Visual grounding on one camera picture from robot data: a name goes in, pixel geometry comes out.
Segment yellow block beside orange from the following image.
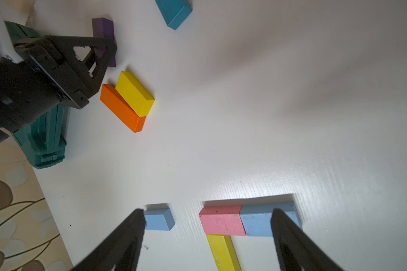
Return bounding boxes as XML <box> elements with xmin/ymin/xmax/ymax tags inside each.
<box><xmin>116</xmin><ymin>72</ymin><xmax>155</xmax><ymax>117</ymax></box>

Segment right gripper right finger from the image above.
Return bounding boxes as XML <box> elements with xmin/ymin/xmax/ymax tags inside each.
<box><xmin>270</xmin><ymin>209</ymin><xmax>343</xmax><ymax>271</ymax></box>

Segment light blue block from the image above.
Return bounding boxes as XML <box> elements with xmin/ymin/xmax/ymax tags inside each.
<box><xmin>240</xmin><ymin>202</ymin><xmax>303</xmax><ymax>237</ymax></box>
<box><xmin>144</xmin><ymin>208</ymin><xmax>175</xmax><ymax>231</ymax></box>

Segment green plastic tool case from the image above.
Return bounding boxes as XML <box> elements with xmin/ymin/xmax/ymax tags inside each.
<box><xmin>4</xmin><ymin>21</ymin><xmax>71</xmax><ymax>170</ymax></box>

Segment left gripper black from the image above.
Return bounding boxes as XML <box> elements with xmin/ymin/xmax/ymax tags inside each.
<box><xmin>0</xmin><ymin>36</ymin><xmax>117</xmax><ymax>143</ymax></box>

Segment pink block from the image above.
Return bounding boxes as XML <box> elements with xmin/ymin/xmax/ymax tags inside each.
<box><xmin>199</xmin><ymin>206</ymin><xmax>246</xmax><ymax>236</ymax></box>

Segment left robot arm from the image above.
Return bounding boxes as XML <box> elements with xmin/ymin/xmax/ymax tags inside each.
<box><xmin>0</xmin><ymin>12</ymin><xmax>117</xmax><ymax>143</ymax></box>

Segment orange long block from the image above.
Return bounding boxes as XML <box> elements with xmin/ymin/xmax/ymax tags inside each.
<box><xmin>100</xmin><ymin>84</ymin><xmax>146</xmax><ymax>133</ymax></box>

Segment long yellow-green block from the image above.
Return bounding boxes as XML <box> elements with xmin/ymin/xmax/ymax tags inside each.
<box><xmin>206</xmin><ymin>234</ymin><xmax>241</xmax><ymax>271</ymax></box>

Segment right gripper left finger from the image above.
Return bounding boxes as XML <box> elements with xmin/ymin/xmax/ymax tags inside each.
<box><xmin>73</xmin><ymin>208</ymin><xmax>146</xmax><ymax>271</ymax></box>

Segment teal block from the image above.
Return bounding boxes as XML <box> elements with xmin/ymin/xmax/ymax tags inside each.
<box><xmin>156</xmin><ymin>0</ymin><xmax>192</xmax><ymax>30</ymax></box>

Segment purple block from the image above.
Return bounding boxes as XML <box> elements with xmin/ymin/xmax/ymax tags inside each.
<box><xmin>92</xmin><ymin>18</ymin><xmax>116</xmax><ymax>67</ymax></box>

